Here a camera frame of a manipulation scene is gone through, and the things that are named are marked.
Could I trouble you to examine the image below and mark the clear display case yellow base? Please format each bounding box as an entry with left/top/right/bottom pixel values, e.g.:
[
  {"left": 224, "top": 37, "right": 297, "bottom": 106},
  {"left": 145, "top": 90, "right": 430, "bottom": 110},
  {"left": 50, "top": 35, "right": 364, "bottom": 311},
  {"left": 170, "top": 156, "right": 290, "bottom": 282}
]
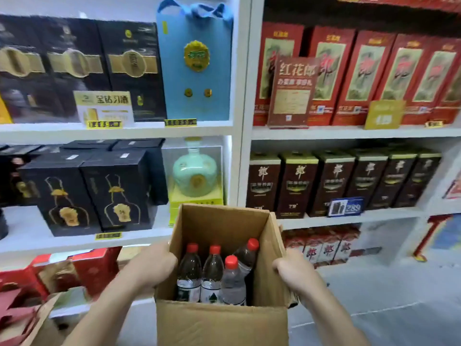
[{"left": 162, "top": 137, "right": 225, "bottom": 228}]

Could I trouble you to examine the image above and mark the white shelf unit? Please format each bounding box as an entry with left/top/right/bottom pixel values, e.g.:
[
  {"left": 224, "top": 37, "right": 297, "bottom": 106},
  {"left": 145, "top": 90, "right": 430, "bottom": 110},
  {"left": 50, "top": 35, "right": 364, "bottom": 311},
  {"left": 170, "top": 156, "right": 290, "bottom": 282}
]
[
  {"left": 242, "top": 0, "right": 461, "bottom": 317},
  {"left": 0, "top": 0, "right": 253, "bottom": 319}
]

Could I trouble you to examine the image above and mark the red and white gift box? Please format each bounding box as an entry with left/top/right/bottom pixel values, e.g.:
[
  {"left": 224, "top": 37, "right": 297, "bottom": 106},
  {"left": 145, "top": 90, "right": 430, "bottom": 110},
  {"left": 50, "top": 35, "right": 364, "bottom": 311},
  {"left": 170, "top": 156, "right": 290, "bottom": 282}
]
[{"left": 442, "top": 168, "right": 461, "bottom": 200}]

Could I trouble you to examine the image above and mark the red paper bag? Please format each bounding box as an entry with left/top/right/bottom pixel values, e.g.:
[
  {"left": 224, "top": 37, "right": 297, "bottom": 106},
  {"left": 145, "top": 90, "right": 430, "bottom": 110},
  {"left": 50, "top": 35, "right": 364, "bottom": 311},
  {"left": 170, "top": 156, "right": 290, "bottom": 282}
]
[{"left": 0, "top": 286, "right": 49, "bottom": 346}]

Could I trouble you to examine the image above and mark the clear bottle with red cap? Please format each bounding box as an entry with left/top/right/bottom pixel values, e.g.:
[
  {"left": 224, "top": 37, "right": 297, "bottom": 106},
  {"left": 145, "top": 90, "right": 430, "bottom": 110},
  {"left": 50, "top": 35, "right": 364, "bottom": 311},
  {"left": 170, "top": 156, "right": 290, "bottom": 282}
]
[
  {"left": 175, "top": 243, "right": 202, "bottom": 303},
  {"left": 220, "top": 255, "right": 248, "bottom": 306},
  {"left": 200, "top": 244, "right": 225, "bottom": 304},
  {"left": 232, "top": 238, "right": 260, "bottom": 279}
]

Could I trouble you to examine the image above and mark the red sign stand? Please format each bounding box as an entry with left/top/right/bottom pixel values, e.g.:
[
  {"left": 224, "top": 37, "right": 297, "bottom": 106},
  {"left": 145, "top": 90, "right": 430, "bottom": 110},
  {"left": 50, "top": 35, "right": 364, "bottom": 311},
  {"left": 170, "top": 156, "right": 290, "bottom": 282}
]
[{"left": 267, "top": 56, "right": 322, "bottom": 130}]

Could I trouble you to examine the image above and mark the black box with gold bottle print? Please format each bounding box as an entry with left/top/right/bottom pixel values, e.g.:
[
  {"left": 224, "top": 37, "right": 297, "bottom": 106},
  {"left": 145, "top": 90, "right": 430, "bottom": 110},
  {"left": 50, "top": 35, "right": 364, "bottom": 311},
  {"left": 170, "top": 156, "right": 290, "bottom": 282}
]
[
  {"left": 18, "top": 159, "right": 102, "bottom": 237},
  {"left": 112, "top": 137, "right": 169, "bottom": 206},
  {"left": 59, "top": 139, "right": 119, "bottom": 157},
  {"left": 79, "top": 150, "right": 152, "bottom": 232}
]

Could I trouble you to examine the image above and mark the person's left hand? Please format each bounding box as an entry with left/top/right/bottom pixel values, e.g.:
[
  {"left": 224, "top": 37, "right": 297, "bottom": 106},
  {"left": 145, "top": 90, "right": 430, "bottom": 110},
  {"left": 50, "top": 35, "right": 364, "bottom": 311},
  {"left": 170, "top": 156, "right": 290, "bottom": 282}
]
[{"left": 126, "top": 242, "right": 179, "bottom": 295}]

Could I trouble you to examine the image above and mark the red and white small box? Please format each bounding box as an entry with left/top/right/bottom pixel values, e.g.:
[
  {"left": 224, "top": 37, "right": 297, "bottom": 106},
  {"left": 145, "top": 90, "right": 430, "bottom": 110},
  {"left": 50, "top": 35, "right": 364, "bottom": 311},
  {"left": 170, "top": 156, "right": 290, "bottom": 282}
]
[
  {"left": 303, "top": 232, "right": 326, "bottom": 265},
  {"left": 282, "top": 230, "right": 307, "bottom": 257},
  {"left": 335, "top": 227, "right": 361, "bottom": 264},
  {"left": 320, "top": 230, "right": 342, "bottom": 265}
]

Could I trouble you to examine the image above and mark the person's right hand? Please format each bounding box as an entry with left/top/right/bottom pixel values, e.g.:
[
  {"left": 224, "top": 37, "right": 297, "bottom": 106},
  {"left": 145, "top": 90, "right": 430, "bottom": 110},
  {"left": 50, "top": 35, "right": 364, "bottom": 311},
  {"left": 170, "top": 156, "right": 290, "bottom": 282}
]
[{"left": 272, "top": 249, "right": 327, "bottom": 300}]

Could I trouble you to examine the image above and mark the yellow box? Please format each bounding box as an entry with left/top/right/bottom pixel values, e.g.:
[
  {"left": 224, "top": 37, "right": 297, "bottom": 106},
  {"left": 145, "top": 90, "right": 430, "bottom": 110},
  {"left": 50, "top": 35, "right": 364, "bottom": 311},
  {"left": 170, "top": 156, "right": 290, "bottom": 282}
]
[{"left": 0, "top": 95, "right": 14, "bottom": 125}]

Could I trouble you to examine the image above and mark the brown cardboard box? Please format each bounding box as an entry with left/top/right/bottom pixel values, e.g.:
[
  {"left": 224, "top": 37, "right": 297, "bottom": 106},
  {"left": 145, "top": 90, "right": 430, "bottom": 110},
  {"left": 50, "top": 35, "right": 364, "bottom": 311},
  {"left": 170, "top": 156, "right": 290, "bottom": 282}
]
[{"left": 155, "top": 203, "right": 299, "bottom": 346}]

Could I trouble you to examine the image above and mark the person's left forearm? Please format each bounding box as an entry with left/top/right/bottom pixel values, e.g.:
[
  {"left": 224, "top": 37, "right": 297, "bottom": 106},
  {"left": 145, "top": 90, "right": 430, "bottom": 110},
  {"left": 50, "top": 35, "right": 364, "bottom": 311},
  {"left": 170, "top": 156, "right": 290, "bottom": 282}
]
[{"left": 61, "top": 277, "right": 157, "bottom": 346}]

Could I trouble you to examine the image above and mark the row of red gift boxes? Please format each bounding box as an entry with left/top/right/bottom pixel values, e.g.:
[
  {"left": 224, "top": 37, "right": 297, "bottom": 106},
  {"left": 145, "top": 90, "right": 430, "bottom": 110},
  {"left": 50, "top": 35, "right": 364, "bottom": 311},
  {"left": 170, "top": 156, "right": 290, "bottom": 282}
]
[{"left": 253, "top": 21, "right": 461, "bottom": 127}]

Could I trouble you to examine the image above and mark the green ceramic bottle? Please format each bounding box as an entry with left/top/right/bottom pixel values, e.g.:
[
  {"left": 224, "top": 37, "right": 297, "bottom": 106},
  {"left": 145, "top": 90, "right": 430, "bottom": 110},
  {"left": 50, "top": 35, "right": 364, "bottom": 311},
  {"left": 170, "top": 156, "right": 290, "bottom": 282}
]
[{"left": 172, "top": 138, "right": 216, "bottom": 198}]

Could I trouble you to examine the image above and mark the black box with gold band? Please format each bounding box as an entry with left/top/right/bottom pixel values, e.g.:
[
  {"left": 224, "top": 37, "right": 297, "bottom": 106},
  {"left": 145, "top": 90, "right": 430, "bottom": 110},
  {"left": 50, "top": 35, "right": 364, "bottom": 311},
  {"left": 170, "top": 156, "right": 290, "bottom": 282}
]
[
  {"left": 30, "top": 17, "right": 112, "bottom": 123},
  {"left": 0, "top": 15, "right": 55, "bottom": 124},
  {"left": 97, "top": 20, "right": 168, "bottom": 122}
]

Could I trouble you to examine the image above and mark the person's right forearm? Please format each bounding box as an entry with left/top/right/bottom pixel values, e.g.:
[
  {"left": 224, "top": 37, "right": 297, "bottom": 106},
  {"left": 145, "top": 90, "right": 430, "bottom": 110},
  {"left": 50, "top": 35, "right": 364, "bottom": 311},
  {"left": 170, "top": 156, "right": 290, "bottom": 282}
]
[{"left": 293, "top": 284, "right": 362, "bottom": 346}]

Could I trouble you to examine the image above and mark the gold sign card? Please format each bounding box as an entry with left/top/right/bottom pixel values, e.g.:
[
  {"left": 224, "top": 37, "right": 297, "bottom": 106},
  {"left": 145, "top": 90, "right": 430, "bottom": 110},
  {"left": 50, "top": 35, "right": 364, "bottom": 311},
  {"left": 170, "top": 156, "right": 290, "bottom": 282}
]
[{"left": 364, "top": 100, "right": 406, "bottom": 130}]

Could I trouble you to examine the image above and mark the row of dark brown boxes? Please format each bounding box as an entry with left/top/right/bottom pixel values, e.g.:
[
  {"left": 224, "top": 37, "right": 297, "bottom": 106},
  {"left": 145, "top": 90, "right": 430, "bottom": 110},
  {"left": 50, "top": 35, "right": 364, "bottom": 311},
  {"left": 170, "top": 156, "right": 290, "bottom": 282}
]
[{"left": 246, "top": 148, "right": 443, "bottom": 219}]

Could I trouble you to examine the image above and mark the blue price card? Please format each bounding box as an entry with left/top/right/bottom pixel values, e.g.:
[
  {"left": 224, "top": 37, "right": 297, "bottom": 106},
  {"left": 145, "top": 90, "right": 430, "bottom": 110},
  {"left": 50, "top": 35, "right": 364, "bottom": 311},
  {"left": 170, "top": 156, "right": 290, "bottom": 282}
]
[{"left": 327, "top": 197, "right": 365, "bottom": 217}]

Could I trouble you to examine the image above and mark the white and yellow sign card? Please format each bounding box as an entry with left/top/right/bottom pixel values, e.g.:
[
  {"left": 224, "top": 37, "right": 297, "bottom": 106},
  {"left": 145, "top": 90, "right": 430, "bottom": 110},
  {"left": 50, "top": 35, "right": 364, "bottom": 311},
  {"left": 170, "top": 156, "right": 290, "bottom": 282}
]
[{"left": 73, "top": 91, "right": 135, "bottom": 125}]

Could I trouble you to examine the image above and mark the blue gift bag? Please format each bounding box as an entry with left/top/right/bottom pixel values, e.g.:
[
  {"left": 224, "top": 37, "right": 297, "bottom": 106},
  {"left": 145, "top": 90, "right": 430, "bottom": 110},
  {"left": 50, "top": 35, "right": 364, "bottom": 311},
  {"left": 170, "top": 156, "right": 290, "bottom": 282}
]
[{"left": 156, "top": 0, "right": 234, "bottom": 122}]

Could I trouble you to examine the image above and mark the red and blue gift box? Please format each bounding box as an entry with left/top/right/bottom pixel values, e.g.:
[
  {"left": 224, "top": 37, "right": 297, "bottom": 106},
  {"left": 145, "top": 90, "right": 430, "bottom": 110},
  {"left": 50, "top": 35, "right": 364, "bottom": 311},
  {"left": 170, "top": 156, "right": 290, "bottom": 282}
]
[{"left": 413, "top": 214, "right": 461, "bottom": 263}]

